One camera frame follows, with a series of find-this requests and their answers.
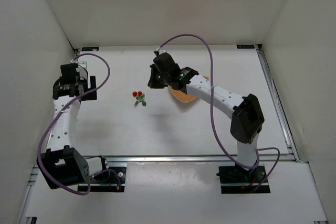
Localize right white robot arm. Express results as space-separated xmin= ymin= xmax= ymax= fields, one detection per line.
xmin=148 ymin=64 xmax=265 ymax=170

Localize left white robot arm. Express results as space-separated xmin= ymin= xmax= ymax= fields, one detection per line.
xmin=37 ymin=61 xmax=108 ymax=189

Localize orange woven fruit bowl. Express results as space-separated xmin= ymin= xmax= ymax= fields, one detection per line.
xmin=169 ymin=86 xmax=197 ymax=103

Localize fake cherries with green leaves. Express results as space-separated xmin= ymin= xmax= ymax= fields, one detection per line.
xmin=132 ymin=91 xmax=146 ymax=107

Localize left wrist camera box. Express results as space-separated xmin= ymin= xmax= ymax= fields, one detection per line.
xmin=60 ymin=63 xmax=80 ymax=79

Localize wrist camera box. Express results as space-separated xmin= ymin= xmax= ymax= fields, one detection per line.
xmin=153 ymin=52 xmax=180 ymax=73
xmin=60 ymin=63 xmax=80 ymax=79

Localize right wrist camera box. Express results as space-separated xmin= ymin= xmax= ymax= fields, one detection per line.
xmin=153 ymin=52 xmax=180 ymax=73

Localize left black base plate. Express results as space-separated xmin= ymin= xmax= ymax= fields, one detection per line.
xmin=90 ymin=163 xmax=127 ymax=193

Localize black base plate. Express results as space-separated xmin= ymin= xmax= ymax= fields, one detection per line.
xmin=90 ymin=163 xmax=127 ymax=193
xmin=216 ymin=165 xmax=271 ymax=194

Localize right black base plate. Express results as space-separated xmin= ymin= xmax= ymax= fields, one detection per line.
xmin=216 ymin=165 xmax=271 ymax=194

